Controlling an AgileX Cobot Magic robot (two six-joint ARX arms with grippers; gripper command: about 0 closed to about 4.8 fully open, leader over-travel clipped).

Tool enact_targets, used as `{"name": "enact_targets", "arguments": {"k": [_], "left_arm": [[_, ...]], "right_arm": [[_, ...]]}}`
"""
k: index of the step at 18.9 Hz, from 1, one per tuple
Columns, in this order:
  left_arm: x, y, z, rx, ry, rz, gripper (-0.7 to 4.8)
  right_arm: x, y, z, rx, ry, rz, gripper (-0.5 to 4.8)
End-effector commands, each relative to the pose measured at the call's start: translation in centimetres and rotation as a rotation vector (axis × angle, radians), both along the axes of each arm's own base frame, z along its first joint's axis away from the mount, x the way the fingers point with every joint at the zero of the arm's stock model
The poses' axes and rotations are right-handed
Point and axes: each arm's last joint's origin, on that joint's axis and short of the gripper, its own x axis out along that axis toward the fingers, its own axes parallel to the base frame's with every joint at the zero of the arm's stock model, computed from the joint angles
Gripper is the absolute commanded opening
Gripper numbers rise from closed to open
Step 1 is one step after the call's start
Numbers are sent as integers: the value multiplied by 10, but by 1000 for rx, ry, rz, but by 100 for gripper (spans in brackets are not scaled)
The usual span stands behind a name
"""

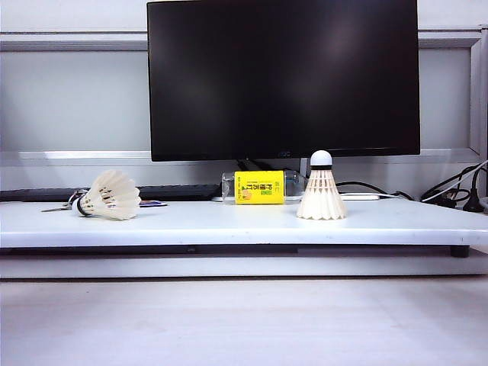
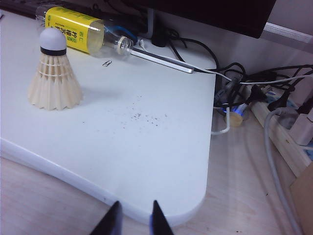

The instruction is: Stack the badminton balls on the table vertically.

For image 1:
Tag black monitor cable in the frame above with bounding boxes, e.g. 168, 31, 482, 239
335, 181, 416, 201

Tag white feather shuttlecock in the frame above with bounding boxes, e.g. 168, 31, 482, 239
72, 169, 142, 222
296, 149, 348, 221

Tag black computer keyboard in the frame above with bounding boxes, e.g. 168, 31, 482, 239
0, 184, 222, 202

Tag white raised desk board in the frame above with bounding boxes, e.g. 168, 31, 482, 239
0, 197, 488, 258

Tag black AOC computer monitor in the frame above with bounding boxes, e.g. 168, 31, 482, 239
146, 0, 421, 162

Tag black power cable with plug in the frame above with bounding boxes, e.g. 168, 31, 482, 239
463, 167, 488, 213
421, 163, 488, 205

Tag white USB cable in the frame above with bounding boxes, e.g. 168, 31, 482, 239
379, 159, 488, 203

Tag metal keys on ring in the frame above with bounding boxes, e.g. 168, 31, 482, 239
40, 188, 92, 213

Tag aluminium partition frame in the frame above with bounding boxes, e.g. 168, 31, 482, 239
0, 23, 488, 169

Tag clear bottle with yellow label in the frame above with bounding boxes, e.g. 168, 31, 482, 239
220, 169, 310, 206

